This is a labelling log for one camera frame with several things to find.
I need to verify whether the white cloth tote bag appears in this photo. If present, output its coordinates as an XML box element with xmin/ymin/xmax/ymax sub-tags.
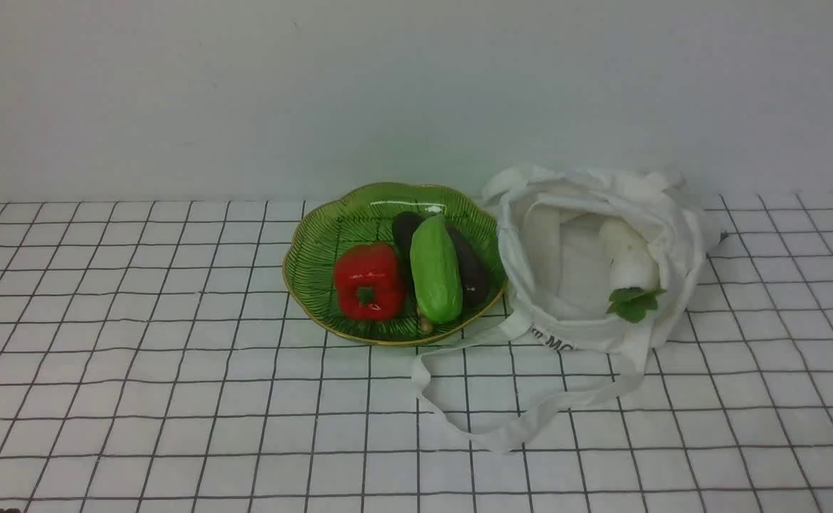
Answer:
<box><xmin>412</xmin><ymin>165</ymin><xmax>723</xmax><ymax>452</ymax></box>

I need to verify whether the white radish with leaves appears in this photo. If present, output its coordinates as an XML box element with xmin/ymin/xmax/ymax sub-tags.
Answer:
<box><xmin>599</xmin><ymin>217</ymin><xmax>665</xmax><ymax>323</ymax></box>

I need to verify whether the light green cucumber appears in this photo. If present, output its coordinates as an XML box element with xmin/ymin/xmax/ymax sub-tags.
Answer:
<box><xmin>410</xmin><ymin>214</ymin><xmax>462</xmax><ymax>324</ymax></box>

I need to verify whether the red bell pepper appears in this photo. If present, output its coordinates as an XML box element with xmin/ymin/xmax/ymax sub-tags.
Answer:
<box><xmin>333</xmin><ymin>242</ymin><xmax>405</xmax><ymax>322</ymax></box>

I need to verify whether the green leaf-pattern plate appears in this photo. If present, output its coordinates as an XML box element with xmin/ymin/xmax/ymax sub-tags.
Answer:
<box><xmin>283</xmin><ymin>182</ymin><xmax>507</xmax><ymax>346</ymax></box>

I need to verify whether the dark purple eggplant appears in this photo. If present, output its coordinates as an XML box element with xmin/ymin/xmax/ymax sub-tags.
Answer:
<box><xmin>391</xmin><ymin>212</ymin><xmax>490</xmax><ymax>309</ymax></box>

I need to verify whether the white grid tablecloth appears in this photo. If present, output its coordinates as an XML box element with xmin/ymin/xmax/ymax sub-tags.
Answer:
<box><xmin>0</xmin><ymin>194</ymin><xmax>833</xmax><ymax>512</ymax></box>

